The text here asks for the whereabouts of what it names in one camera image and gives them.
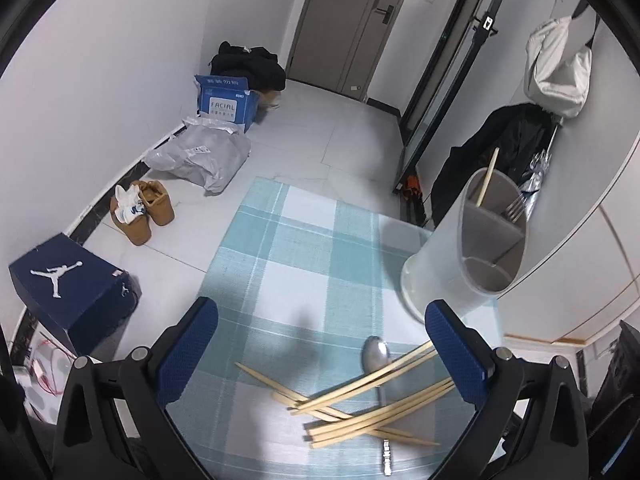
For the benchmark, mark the white patterned socks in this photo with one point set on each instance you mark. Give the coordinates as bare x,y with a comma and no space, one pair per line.
129,205

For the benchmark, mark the brown boot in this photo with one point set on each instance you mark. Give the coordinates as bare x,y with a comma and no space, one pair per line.
160,205
135,232

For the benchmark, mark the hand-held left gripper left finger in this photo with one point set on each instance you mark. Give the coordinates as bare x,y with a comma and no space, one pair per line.
186,355

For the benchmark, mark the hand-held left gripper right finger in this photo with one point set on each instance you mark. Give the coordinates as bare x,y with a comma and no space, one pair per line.
456,355

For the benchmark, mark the black framed glass door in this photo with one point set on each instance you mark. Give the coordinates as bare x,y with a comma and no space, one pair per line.
450,70

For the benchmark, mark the black jacket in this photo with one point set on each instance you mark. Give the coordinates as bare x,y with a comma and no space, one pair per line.
495,135

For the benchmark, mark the white grey utensil holder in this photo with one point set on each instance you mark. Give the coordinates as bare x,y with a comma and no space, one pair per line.
450,265

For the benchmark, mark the navy shoe box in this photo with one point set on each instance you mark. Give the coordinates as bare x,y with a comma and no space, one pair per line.
70,290

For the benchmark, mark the grey brown door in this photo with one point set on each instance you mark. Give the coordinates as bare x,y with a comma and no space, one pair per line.
345,25

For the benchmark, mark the set of wooden chopsticks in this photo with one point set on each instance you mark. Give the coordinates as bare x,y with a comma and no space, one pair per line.
350,395

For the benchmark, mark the orange and black object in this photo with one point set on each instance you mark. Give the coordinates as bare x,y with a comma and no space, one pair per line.
412,186

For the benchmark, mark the wooden chopstick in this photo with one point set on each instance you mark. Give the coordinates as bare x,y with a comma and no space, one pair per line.
487,177

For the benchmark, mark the blue cardboard box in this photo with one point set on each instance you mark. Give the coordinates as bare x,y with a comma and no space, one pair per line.
225,105

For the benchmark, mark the grey plastic mailing bag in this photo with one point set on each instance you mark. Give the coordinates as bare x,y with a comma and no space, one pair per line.
200,155

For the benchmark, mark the metal fork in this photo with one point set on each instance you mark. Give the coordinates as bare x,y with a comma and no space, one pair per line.
515,208

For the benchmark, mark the silver folding umbrella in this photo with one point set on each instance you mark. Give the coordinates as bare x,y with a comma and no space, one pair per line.
540,175

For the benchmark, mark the teal checked table mat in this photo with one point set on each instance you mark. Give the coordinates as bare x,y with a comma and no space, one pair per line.
300,270

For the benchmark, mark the metal spoon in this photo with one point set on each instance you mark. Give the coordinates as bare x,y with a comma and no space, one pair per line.
377,355

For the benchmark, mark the black bag on floor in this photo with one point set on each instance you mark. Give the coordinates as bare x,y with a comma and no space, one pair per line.
250,65

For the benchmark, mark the white shoulder bag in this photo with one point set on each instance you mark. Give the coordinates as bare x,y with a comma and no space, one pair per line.
557,70

